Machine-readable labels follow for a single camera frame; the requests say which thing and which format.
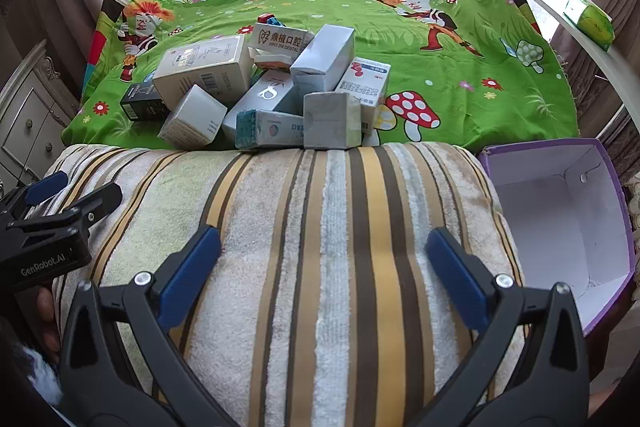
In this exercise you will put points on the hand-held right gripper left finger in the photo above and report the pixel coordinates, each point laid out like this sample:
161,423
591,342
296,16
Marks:
192,267

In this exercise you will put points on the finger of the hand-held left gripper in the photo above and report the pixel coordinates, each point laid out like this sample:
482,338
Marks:
47,186
95,202

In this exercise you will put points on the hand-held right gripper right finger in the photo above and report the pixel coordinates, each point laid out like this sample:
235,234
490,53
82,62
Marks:
457,277

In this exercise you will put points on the black carton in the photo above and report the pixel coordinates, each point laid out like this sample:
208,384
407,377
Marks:
142,103

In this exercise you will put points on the purple cardboard box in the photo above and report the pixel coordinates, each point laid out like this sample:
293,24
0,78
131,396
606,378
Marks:
550,217

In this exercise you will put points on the small white cube carton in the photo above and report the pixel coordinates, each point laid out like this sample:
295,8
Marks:
192,117

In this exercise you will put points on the teal patterned carton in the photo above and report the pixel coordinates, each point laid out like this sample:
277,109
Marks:
270,131

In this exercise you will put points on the large cream carton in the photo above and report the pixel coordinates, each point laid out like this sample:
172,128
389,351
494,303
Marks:
200,67

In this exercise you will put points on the white carton with large letters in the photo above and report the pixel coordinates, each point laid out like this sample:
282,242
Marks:
267,94

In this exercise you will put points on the plain grey carton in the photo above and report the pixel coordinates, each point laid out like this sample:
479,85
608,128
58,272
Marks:
330,122

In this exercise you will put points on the white medicine carton blue label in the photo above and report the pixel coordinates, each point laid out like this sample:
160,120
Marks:
367,87

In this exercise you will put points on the orange and white carton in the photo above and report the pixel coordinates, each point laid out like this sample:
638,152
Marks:
270,61

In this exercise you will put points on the white carton with red logo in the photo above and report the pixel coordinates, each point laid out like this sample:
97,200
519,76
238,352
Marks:
280,39

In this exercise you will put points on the tall pale grey carton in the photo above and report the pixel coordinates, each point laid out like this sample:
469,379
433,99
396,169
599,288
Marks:
322,57

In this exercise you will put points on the red and blue toy car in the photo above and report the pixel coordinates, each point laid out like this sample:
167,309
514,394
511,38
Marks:
267,19

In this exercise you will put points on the person's left forearm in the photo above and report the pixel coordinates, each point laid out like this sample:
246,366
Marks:
25,367

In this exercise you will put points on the person's left hand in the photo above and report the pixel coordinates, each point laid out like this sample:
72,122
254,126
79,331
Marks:
47,322

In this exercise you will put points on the white carved cabinet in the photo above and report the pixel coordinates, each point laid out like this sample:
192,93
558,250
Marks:
30,122

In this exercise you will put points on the striped beige towel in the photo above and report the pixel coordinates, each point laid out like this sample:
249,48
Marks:
320,257

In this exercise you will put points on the white curved shelf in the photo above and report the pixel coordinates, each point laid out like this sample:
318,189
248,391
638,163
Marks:
617,74

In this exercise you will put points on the green tissue pack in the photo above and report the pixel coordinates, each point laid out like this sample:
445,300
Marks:
590,21

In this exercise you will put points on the green cartoon printed bedsheet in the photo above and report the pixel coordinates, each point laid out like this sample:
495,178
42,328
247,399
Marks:
350,7

